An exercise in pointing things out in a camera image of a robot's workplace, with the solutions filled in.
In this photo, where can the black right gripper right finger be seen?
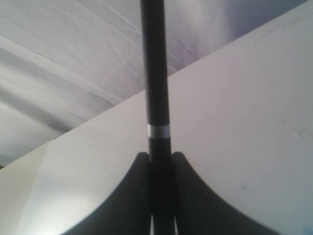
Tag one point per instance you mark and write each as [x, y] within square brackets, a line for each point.
[200, 211]

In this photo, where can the black paintbrush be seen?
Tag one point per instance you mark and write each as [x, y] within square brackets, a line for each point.
[158, 119]

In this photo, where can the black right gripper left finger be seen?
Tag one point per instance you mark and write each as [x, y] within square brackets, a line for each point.
[127, 210]

